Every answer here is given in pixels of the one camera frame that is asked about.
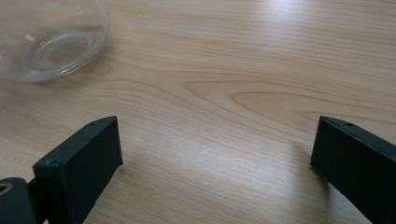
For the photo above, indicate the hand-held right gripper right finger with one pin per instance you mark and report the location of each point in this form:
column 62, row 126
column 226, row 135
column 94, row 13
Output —
column 358, row 168

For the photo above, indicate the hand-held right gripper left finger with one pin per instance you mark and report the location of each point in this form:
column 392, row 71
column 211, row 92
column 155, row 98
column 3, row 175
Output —
column 77, row 171

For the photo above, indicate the clear glass bowl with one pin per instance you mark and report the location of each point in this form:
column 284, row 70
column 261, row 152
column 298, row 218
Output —
column 59, row 46

